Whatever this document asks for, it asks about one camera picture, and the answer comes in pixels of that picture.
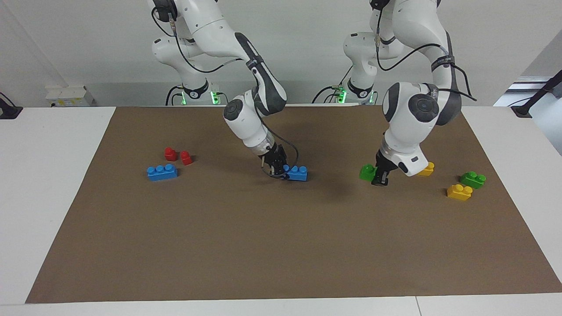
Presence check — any blue three-stud toy brick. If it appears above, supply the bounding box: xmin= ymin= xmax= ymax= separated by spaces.
xmin=147 ymin=164 xmax=178 ymax=182
xmin=283 ymin=165 xmax=308 ymax=182

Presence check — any black base cable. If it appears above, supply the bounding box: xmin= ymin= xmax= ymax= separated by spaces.
xmin=312 ymin=85 xmax=341 ymax=104
xmin=166 ymin=85 xmax=184 ymax=106

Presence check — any black table clamp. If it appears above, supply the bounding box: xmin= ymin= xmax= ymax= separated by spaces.
xmin=0 ymin=92 xmax=23 ymax=120

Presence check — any black stand with pole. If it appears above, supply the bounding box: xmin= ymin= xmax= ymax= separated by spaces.
xmin=511 ymin=69 xmax=562 ymax=118

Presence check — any brown table mat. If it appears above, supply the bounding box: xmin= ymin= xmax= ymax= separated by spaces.
xmin=25 ymin=105 xmax=562 ymax=304

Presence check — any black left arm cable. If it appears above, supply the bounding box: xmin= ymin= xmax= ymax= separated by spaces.
xmin=374 ymin=0 xmax=478 ymax=102

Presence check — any white power box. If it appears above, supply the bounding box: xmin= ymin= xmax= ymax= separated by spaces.
xmin=45 ymin=86 xmax=95 ymax=108

